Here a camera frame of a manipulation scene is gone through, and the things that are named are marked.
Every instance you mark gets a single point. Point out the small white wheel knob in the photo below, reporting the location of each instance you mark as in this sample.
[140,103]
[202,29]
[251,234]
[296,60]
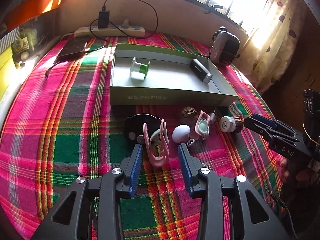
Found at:
[191,142]

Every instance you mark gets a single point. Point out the white power strip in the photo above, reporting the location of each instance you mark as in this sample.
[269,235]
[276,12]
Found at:
[110,31]

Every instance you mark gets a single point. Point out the black silver lighter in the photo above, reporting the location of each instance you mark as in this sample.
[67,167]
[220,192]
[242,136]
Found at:
[200,71]

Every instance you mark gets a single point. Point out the black charger adapter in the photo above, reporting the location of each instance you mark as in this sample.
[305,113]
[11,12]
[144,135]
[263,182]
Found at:
[103,19]

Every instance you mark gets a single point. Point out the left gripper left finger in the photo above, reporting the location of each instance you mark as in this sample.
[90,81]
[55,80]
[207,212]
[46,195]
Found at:
[131,167]

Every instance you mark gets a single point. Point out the green white cardboard box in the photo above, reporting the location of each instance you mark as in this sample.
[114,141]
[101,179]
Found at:
[169,81]

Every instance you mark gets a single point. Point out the floral curtain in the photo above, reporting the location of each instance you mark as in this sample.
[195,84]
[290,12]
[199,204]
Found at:
[267,53]

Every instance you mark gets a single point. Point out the white egg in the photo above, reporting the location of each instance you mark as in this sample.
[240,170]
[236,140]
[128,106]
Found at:
[181,134]

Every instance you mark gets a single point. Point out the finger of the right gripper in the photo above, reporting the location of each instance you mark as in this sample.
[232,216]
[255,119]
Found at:
[266,132]
[274,124]

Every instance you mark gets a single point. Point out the green white spool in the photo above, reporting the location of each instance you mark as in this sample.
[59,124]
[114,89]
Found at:
[138,70]

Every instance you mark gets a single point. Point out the orange shelf box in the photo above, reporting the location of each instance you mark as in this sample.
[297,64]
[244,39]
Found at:
[27,10]

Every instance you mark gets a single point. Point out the yellow box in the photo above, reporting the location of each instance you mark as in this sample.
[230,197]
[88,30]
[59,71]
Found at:
[7,70]

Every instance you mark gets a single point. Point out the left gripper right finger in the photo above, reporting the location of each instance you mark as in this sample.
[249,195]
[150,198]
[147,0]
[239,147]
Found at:
[190,171]

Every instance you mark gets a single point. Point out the black smartphone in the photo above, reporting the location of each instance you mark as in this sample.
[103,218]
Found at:
[74,48]

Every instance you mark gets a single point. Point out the black round disc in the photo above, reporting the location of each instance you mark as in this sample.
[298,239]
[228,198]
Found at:
[133,127]

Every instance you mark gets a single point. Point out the pink clip with mint pad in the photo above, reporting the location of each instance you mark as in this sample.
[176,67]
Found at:
[157,145]

